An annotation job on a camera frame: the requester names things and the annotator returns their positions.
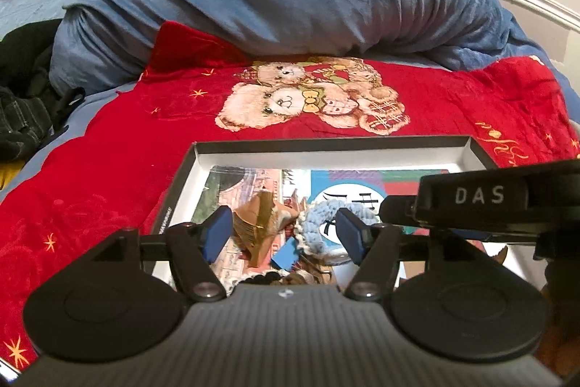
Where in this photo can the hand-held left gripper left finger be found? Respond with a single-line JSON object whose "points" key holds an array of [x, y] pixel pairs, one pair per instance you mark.
{"points": [[217, 235]]}

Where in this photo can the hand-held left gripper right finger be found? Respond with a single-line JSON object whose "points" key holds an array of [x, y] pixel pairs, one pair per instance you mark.
{"points": [[351, 235]]}

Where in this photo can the blue white crochet scrunchie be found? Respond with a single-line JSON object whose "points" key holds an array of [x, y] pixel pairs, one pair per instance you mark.
{"points": [[315, 224]]}

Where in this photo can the yellow cloth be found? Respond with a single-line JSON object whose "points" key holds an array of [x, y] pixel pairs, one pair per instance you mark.
{"points": [[7, 176]]}

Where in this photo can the dark clothes pile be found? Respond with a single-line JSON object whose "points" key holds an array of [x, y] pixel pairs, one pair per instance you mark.
{"points": [[27, 106]]}

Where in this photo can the black shallow box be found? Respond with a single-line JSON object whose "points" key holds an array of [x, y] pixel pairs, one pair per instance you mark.
{"points": [[176, 196]]}

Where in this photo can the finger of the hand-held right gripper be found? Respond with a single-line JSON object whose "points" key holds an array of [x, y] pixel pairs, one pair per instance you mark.
{"points": [[401, 210], [286, 258]]}

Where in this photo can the red bear printed blanket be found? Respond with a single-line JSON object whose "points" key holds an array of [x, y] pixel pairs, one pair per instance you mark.
{"points": [[113, 151]]}

